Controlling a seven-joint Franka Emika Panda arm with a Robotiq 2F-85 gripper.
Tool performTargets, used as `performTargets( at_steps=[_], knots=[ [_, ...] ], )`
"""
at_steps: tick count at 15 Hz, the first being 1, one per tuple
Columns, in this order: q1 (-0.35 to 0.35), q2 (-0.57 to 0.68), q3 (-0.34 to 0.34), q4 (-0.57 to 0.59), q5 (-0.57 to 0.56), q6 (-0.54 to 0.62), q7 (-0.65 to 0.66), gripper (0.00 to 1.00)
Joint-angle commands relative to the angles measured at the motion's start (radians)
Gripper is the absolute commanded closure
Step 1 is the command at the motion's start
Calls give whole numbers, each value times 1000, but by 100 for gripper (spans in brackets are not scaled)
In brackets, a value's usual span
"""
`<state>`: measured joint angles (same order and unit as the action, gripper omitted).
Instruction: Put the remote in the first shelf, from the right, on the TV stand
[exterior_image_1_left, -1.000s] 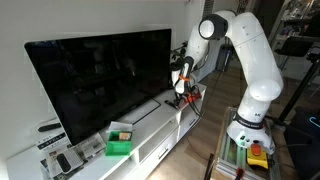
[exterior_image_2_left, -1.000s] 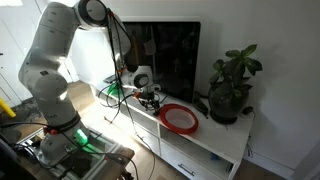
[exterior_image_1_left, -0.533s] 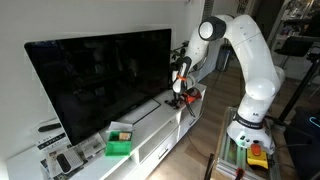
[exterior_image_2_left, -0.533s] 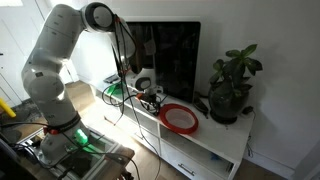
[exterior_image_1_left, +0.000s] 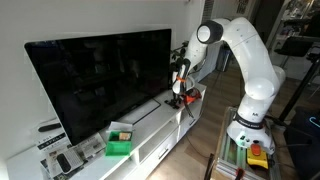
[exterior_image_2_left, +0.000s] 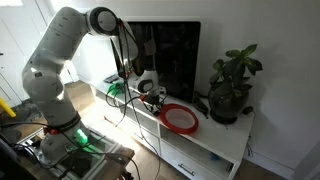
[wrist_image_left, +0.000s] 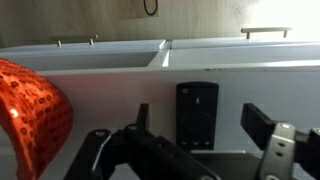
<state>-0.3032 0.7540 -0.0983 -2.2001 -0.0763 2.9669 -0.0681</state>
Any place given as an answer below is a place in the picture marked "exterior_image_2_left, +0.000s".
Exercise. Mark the metal robot base platform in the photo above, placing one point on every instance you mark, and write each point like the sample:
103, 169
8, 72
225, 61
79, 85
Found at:
100, 150

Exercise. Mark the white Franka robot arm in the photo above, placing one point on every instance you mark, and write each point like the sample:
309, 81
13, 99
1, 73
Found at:
50, 80

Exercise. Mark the white TV stand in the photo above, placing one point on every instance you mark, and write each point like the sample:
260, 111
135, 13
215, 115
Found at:
220, 133

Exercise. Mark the green plastic box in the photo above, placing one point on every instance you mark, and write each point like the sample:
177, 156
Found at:
115, 90

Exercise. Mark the long black remote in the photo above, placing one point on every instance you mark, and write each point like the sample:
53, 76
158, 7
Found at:
201, 105

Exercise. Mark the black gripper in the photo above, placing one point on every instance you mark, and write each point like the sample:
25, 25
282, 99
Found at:
154, 101

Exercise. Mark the small blue object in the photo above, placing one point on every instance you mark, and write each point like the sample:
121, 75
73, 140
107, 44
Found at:
215, 156

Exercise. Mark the black flat screen TV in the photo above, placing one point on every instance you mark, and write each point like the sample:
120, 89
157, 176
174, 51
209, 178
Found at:
176, 60

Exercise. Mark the green potted plant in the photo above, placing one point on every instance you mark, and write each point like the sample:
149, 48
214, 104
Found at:
228, 100

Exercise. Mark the white panel door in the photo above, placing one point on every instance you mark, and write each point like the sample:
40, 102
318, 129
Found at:
16, 43

